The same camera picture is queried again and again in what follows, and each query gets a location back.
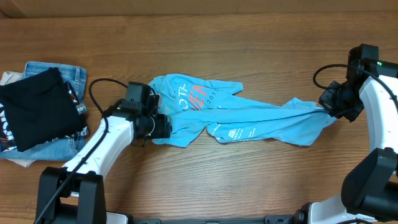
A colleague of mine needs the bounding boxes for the light blue printed t-shirt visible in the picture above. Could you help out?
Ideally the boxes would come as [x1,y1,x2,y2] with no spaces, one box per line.
[149,73,335,147]

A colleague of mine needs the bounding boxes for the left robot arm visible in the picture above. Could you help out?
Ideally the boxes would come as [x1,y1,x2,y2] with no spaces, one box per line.
[35,100,172,223]

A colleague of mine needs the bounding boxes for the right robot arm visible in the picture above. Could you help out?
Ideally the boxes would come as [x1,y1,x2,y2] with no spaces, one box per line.
[285,57,397,223]

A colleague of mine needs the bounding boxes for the folded blue jeans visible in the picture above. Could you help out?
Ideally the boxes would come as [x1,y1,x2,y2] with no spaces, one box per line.
[1,61,88,161]

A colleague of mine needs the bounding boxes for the folded black garment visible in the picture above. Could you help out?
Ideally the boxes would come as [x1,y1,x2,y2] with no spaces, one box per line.
[0,67,85,152]

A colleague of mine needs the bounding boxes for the folded beige garment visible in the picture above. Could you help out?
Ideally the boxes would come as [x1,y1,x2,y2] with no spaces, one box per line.
[1,72,34,167]

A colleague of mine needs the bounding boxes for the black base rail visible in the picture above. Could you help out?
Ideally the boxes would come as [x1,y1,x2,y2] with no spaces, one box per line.
[127,215,294,224]

